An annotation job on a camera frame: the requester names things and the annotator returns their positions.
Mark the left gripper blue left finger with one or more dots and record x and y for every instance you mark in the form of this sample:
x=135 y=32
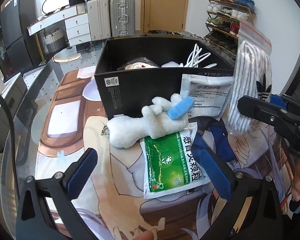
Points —
x=78 y=173

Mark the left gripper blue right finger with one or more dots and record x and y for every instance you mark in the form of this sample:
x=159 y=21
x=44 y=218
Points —
x=219 y=172

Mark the green medicine sachet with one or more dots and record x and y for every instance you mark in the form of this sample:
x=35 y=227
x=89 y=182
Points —
x=169 y=164

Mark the adidas zip bag of laces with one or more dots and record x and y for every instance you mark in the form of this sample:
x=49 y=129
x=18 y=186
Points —
x=252 y=76

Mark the white printed pouch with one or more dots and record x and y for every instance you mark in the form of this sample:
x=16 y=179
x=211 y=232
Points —
x=211 y=94

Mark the white plush toy blue ear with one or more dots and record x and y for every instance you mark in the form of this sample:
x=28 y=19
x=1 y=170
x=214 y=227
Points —
x=161 y=118

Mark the zip bag with red seal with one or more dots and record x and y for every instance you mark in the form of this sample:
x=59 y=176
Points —
x=138 y=63

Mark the black storage box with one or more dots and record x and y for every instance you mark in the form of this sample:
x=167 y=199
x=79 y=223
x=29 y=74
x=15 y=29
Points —
x=127 y=91

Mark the shoe rack with shoes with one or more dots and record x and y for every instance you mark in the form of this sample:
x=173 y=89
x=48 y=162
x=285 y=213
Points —
x=224 y=17

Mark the woven laundry basket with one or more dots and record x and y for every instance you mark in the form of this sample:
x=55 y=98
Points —
x=55 y=41

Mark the black refrigerator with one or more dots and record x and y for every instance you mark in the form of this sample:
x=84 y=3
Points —
x=22 y=48

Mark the white drawer desk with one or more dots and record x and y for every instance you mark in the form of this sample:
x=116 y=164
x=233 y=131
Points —
x=75 y=20

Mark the white suitcase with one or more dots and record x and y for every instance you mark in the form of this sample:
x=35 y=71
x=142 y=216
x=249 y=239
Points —
x=99 y=19

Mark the silver suitcase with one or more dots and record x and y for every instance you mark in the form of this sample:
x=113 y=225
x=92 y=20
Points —
x=122 y=17

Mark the wooden door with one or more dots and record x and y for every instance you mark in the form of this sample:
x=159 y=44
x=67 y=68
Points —
x=167 y=15

